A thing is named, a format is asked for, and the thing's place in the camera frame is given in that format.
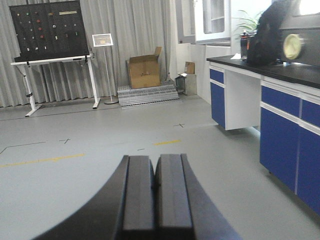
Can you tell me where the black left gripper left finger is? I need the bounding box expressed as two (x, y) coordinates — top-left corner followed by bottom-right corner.
(36, 155), (156, 240)

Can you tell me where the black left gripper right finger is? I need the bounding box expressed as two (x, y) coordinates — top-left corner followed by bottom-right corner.
(155, 154), (241, 240)

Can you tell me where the white glass door cabinet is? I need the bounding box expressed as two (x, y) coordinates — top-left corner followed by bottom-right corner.
(175, 0), (231, 46)

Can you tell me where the small metal box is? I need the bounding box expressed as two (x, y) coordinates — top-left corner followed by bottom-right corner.
(175, 73), (197, 96)

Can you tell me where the small brown cardboard box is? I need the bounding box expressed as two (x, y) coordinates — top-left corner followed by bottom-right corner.
(184, 61), (195, 75)

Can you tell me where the blue white lab bench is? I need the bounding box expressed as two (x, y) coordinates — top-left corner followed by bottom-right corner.
(208, 55), (320, 213)

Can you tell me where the sign on white stand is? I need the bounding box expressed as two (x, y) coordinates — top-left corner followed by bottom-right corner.
(92, 33), (119, 105)

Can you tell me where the black bottle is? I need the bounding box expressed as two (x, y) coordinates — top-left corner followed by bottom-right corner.
(240, 30), (249, 61)

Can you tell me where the black pegboard panel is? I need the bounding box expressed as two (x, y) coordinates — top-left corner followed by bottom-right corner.
(9, 0), (89, 62)

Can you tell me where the green potted plant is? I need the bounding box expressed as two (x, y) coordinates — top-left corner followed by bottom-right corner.
(232, 9), (263, 39)

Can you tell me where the white frame table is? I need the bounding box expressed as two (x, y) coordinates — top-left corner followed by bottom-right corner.
(10, 52), (101, 117)

